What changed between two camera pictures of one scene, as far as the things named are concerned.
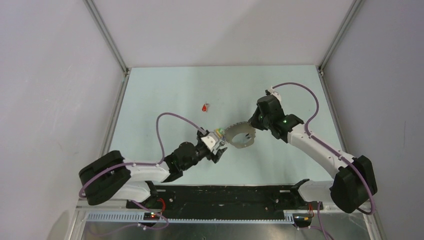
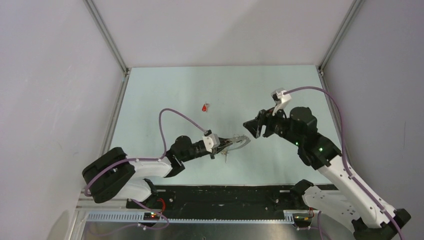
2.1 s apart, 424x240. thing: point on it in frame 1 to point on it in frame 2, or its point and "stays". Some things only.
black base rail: x=227 y=199 stays
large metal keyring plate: x=242 y=127 to x=239 y=141
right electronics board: x=302 y=220 stays
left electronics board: x=150 y=216 stays
